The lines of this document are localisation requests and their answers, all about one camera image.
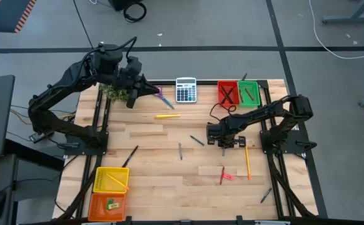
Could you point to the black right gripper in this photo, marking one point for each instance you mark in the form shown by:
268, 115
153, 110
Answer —
219, 132

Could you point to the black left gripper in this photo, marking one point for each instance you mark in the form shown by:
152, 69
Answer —
132, 73

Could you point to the grey crayon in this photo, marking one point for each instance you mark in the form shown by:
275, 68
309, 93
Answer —
241, 96
223, 152

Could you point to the green crayon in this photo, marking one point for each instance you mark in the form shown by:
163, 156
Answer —
197, 140

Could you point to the yellow pencil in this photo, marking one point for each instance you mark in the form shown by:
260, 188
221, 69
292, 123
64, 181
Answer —
117, 181
248, 162

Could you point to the pink eraser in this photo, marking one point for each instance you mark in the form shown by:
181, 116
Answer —
228, 176

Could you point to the black pen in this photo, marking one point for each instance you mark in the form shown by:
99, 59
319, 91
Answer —
231, 90
224, 91
130, 156

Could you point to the dark teal pen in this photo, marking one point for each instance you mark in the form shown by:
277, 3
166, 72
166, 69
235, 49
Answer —
266, 195

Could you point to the green eraser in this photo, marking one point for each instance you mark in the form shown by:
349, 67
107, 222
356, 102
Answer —
110, 200

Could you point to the yellow eraser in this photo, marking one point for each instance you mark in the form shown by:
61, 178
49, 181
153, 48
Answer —
114, 205

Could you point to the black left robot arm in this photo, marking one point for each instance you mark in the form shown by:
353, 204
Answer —
72, 79

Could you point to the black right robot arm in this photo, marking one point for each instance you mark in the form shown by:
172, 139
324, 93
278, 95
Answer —
263, 113

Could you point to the green potted plant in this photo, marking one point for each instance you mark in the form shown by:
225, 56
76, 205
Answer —
116, 95

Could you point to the yellow highlighter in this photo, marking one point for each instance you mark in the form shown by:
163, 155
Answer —
168, 116

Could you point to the white desk calculator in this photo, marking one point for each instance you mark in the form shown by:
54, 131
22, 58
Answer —
186, 92

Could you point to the grey pen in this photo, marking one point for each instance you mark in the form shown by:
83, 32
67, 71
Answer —
180, 151

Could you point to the red plastic bin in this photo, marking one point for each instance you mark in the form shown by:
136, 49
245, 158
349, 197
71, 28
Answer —
220, 97

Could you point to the green plastic bin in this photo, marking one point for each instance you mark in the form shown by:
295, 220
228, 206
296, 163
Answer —
257, 93

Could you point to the small black pointed object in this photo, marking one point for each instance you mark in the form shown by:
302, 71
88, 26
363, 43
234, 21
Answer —
244, 77

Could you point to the black box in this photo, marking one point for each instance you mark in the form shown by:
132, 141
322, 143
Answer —
119, 3

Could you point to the yellow plastic bin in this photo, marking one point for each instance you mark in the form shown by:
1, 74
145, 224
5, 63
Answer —
100, 181

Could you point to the black power brick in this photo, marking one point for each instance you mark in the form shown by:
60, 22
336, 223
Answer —
38, 137

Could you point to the orange plastic bin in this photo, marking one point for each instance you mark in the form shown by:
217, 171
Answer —
97, 207

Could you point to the black desk beam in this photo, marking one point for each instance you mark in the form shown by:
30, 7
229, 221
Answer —
35, 154

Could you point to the orange striped floor mat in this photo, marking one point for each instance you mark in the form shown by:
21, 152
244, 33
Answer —
7, 15

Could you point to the grey desk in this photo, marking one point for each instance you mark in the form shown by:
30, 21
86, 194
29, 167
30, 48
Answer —
0, 175

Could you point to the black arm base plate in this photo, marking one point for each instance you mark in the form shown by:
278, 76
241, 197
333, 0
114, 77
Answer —
75, 150
294, 147

